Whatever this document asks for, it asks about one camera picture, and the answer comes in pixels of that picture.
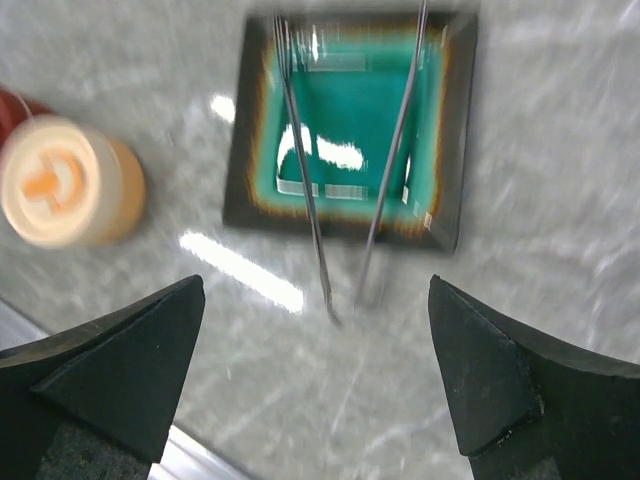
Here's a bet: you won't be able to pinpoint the red steel bowl container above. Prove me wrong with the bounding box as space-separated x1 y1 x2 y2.
0 86 53 146

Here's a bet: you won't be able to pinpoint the cream white bowl container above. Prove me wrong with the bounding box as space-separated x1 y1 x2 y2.
87 134 146 245

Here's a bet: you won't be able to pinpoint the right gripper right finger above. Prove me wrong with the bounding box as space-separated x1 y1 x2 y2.
428 276 639 479

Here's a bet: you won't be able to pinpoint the black teal square tray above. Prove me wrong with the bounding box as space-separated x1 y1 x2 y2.
223 7 479 252

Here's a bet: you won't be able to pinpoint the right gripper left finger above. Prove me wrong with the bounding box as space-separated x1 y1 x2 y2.
1 275 205 479

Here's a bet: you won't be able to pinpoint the cream round lid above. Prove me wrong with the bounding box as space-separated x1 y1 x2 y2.
1 115 124 248

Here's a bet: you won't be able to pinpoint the metal tongs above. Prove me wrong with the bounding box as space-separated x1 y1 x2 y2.
272 3 428 325

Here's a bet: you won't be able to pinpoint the aluminium mounting rail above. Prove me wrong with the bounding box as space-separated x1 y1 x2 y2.
0 297 251 480

